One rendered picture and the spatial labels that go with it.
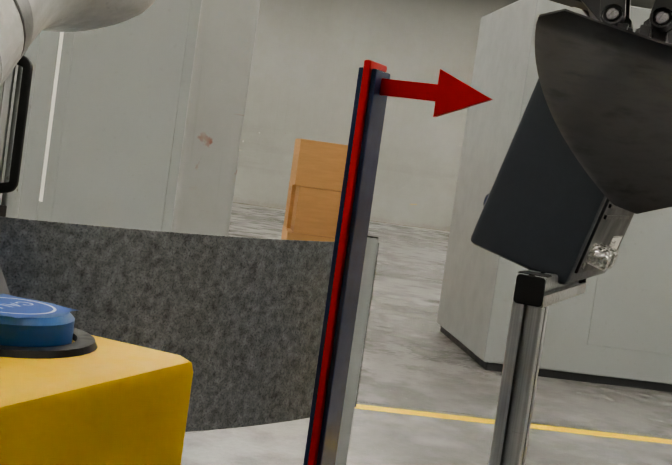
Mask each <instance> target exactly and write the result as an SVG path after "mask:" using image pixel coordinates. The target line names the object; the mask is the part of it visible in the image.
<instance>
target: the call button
mask: <svg viewBox="0 0 672 465"><path fill-rule="evenodd" d="M70 311H78V310H75V309H71V308H66V307H62V306H59V305H56V304H52V303H48V302H43V301H38V300H32V299H25V298H21V297H16V296H12V295H7V294H0V345H3V346H17V347H50V346H60V345H66V344H70V343H72V339H73V331H74V323H75V318H74V316H73V315H72V314H71V313H70Z"/></svg>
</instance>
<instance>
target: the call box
mask: <svg viewBox="0 0 672 465"><path fill-rule="evenodd" d="M192 378H193V367H192V362H190V361H188V360H187V359H185V358H184V357H182V356H181V355H176V354H172V353H168V352H163V351H159V350H155V349H150V348H146V347H142V346H137V345H133V344H128V343H124V342H120V341H115V340H111V339H107V338H102V337H98V336H94V335H91V334H89V333H87V332H85V331H83V330H80V329H77V328H74V331H73V339H72V343H70V344H66V345H60V346H50V347H17V346H3V345H0V465H181V460H182V452H183V445H184V438H185V430H186V423H187V415H188V408H189V400H190V393H191V386H192Z"/></svg>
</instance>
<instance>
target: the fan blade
mask: <svg viewBox="0 0 672 465"><path fill-rule="evenodd" d="M535 58H536V66H537V72H538V76H539V81H540V84H541V88H542V91H543V94H544V97H545V100H546V103H547V105H548V107H549V110H550V112H551V114H552V117H553V119H554V121H555V123H556V125H557V127H558V129H559V131H560V132H561V134H562V136H563V138H564V139H565V141H566V143H567V144H568V146H569V148H570V149H571V151H572V152H573V154H574V155H575V157H576V158H577V160H578V161H579V163H580V164H581V166H582V167H583V168H584V170H585V171H586V173H587V174H588V175H589V177H590V178H591V179H592V180H593V182H594V183H595V184H596V186H597V187H598V188H599V189H600V190H601V192H602V193H603V194H604V195H605V196H606V198H607V199H608V200H609V201H610V202H611V203H612V204H613V205H615V206H618V207H620V208H623V209H625V210H628V211H630V212H633V213H635V214H639V213H644V212H648V211H653V210H658V209H663V208H668V207H672V44H670V43H666V42H663V41H660V40H657V39H654V38H651V37H648V36H644V35H641V34H638V33H635V32H632V31H629V30H626V29H623V28H620V27H617V26H614V25H611V24H608V23H605V22H602V21H599V20H596V19H593V18H590V17H588V16H585V15H582V14H579V13H576V12H573V11H571V10H568V9H561V10H557V11H552V12H548V13H544V14H540V15H539V17H538V20H537V23H536V30H535Z"/></svg>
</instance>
